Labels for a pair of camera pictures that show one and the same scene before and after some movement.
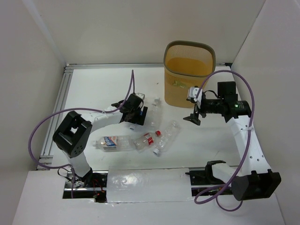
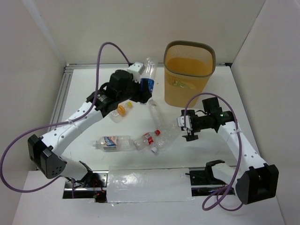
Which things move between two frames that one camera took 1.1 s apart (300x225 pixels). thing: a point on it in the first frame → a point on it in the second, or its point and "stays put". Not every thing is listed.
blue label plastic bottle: (135, 127) → (147, 79)
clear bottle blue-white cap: (168, 135) stays put
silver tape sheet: (148, 185) stays put
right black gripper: (193, 117) → (191, 136)
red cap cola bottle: (146, 140) stays put
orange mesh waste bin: (186, 64) stays put
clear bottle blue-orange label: (116, 143) stays put
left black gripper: (139, 116) → (142, 94)
